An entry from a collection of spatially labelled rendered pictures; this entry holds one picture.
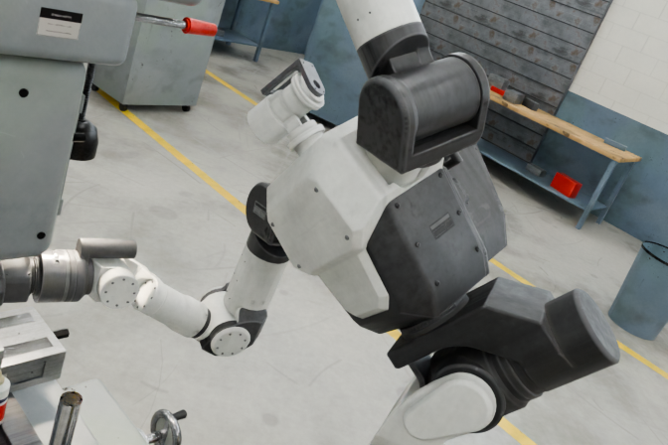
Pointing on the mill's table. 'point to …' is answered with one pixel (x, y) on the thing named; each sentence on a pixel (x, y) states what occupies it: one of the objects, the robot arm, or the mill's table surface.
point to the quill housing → (34, 147)
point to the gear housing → (64, 20)
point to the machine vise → (29, 349)
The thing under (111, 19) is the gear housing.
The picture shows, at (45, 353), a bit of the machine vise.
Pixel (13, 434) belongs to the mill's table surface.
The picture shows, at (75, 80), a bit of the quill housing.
